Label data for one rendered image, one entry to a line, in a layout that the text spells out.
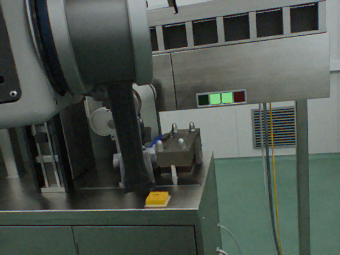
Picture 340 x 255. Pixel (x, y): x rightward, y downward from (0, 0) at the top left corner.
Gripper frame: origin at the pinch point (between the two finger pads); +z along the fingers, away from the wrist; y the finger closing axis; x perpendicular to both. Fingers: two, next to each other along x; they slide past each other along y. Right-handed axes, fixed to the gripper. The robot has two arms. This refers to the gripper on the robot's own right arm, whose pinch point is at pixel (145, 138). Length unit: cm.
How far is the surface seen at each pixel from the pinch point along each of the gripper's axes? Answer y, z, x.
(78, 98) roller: -28.1, -10.7, 17.8
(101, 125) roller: -19.1, -5.7, 5.8
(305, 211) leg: 75, 68, -34
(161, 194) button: 11.6, -15.6, -24.8
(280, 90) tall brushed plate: 62, 21, 25
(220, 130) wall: 15, 264, 60
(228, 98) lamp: 36.6, 21.4, 23.1
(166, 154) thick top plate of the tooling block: 10.2, -3.0, -7.9
